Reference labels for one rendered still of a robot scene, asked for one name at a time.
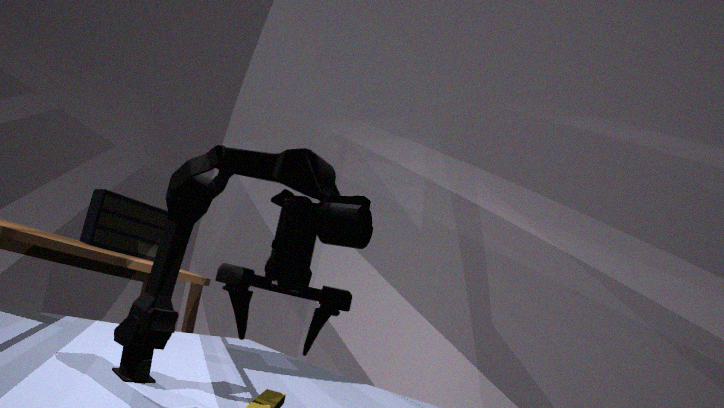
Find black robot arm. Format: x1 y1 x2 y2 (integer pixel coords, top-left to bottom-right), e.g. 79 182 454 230
112 145 373 383

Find yellow bar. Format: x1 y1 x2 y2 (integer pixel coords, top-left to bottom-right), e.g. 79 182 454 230
245 389 286 408

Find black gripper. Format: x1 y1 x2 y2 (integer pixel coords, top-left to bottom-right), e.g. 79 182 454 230
215 234 352 356

